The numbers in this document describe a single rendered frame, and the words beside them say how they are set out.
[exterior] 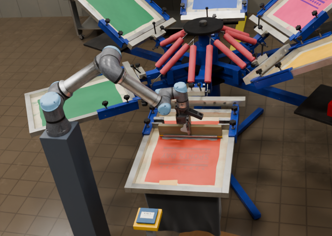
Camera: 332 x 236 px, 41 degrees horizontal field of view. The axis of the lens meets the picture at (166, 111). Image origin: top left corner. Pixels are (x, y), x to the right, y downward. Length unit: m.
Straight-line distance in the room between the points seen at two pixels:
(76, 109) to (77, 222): 0.82
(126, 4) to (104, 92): 1.01
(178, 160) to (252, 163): 1.50
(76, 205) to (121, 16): 1.79
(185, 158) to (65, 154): 0.72
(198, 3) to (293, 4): 0.88
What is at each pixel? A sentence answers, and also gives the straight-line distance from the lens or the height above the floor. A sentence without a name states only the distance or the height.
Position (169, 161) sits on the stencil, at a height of 0.95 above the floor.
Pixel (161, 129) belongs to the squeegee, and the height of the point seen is 1.03.
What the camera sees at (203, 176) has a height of 0.95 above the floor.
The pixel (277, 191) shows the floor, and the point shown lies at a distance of 3.83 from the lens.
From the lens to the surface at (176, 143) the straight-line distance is 2.82.
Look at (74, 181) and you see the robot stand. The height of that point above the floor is 0.86.
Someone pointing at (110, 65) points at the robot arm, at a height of 1.60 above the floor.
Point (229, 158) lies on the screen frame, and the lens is 2.61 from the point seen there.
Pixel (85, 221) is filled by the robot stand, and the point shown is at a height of 0.49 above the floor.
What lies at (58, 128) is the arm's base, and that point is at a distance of 2.65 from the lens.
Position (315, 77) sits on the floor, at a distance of 5.34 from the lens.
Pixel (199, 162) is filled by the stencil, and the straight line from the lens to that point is 2.66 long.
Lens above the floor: 2.69
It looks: 34 degrees down
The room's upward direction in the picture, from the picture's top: 8 degrees counter-clockwise
